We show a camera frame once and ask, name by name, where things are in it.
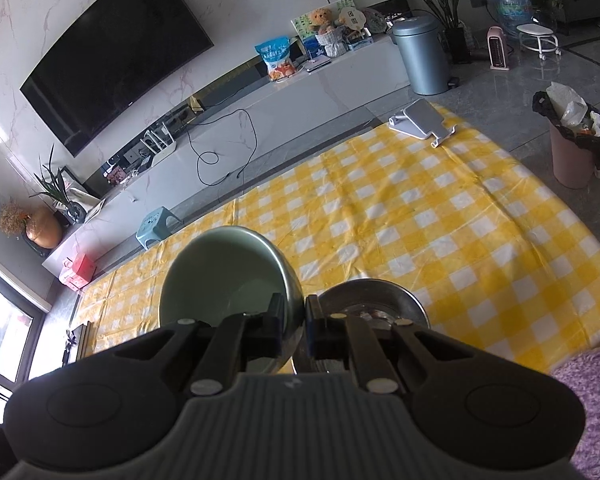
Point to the orange steel bowl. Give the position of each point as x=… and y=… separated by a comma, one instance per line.
x=292, y=295

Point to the white basket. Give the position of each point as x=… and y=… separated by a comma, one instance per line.
x=334, y=44

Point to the green plastic stool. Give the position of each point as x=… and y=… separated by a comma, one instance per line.
x=155, y=225

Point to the green plant in glass vase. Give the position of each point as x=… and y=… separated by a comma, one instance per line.
x=55, y=190

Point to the white phone stand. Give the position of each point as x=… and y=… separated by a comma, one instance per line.
x=420, y=122

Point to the dried flower bunch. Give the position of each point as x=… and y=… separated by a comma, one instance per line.
x=12, y=217

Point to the black television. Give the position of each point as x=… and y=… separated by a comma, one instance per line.
x=120, y=55

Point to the blue snack bag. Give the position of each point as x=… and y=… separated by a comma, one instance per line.
x=276, y=60

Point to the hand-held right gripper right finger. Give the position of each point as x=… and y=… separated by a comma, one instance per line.
x=311, y=325

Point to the long-leaf plant in black pot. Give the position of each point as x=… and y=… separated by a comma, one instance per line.
x=457, y=42

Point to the orange round vase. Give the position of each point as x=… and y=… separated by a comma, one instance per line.
x=44, y=230

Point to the white card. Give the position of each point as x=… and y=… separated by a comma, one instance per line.
x=96, y=207

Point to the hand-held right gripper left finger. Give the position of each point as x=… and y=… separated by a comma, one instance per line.
x=277, y=312

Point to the white set-top box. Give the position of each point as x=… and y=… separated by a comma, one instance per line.
x=318, y=65

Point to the white router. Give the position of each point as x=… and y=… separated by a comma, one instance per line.
x=162, y=142

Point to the beige flat board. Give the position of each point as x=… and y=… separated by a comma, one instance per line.
x=82, y=342

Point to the yellow checkered tablecloth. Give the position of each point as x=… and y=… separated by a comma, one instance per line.
x=430, y=210

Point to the pink trash bin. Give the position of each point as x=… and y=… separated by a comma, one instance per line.
x=572, y=155

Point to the round hand fan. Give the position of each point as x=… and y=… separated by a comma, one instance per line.
x=354, y=19

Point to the purple fuzzy blanket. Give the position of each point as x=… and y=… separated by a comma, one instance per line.
x=590, y=410

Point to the small white space heater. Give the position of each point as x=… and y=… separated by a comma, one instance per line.
x=499, y=47

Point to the grey pedal trash can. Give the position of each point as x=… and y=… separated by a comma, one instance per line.
x=422, y=57

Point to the white wheeled stool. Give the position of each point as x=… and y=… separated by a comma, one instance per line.
x=536, y=32

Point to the teddy bear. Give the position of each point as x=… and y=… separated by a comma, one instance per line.
x=322, y=19

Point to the pink box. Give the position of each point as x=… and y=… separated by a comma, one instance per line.
x=80, y=270

